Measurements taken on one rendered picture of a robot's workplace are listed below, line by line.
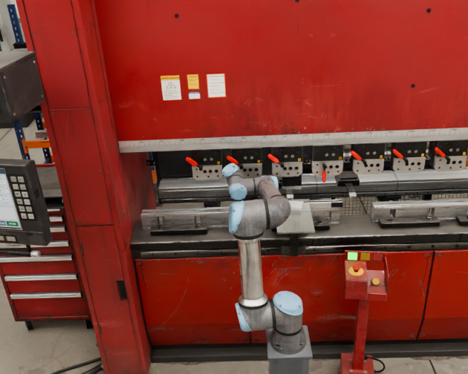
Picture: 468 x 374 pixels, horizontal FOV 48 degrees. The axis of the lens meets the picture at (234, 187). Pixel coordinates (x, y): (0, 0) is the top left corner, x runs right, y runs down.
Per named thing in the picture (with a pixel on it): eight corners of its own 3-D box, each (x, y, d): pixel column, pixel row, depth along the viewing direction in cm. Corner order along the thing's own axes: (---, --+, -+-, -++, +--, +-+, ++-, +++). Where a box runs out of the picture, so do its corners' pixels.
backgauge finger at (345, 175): (342, 199, 277) (342, 191, 275) (334, 177, 300) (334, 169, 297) (365, 199, 276) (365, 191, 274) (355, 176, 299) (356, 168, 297)
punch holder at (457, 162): (434, 171, 259) (438, 141, 252) (429, 164, 267) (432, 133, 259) (464, 170, 259) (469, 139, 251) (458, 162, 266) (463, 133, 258)
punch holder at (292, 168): (272, 177, 263) (271, 147, 255) (271, 170, 270) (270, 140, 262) (302, 176, 262) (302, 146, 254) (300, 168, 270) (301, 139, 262)
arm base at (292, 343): (308, 354, 212) (309, 335, 207) (271, 355, 212) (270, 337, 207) (304, 327, 225) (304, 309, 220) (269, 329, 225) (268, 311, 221)
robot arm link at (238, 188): (255, 185, 229) (251, 172, 238) (229, 188, 228) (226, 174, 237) (255, 199, 233) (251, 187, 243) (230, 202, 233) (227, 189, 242)
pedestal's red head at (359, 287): (344, 299, 257) (346, 269, 248) (343, 278, 271) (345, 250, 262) (386, 301, 254) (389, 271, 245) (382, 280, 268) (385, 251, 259)
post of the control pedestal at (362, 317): (353, 369, 286) (359, 292, 260) (352, 362, 291) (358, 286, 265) (362, 370, 285) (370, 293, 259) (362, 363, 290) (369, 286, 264)
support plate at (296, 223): (277, 234, 251) (277, 232, 250) (274, 205, 274) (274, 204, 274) (315, 232, 250) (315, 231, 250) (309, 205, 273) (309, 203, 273)
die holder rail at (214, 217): (143, 230, 281) (140, 215, 277) (144, 224, 287) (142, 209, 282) (235, 227, 279) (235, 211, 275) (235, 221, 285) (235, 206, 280)
